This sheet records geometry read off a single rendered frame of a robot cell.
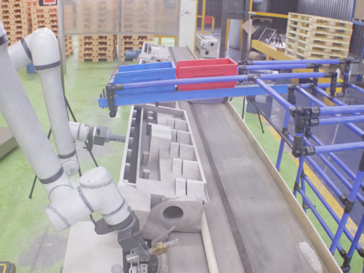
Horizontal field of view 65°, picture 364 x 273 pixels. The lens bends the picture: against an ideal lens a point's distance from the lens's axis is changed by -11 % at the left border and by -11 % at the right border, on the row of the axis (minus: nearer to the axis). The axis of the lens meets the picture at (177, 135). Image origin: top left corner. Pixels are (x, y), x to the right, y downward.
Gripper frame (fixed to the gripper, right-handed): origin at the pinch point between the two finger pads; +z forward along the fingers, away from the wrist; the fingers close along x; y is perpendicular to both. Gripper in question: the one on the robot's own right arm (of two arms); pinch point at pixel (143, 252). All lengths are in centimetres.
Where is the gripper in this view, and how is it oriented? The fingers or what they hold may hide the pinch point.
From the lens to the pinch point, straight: 108.7
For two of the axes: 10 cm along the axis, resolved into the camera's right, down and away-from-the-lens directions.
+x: -0.8, -4.1, 9.1
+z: 3.9, 8.3, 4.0
